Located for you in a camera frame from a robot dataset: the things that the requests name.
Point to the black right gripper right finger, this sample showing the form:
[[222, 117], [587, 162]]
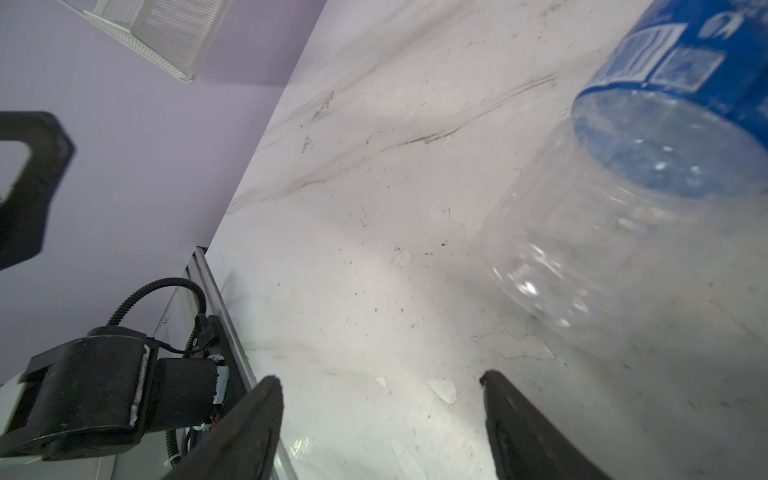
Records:
[[523, 442]]

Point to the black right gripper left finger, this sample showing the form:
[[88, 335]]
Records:
[[243, 445]]

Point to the white two-tier mesh shelf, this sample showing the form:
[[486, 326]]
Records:
[[174, 35]]

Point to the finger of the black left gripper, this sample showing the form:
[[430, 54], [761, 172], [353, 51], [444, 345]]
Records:
[[24, 212]]

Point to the small bottle blue label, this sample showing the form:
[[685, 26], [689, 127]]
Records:
[[661, 167]]

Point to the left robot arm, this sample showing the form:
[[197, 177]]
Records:
[[100, 394]]

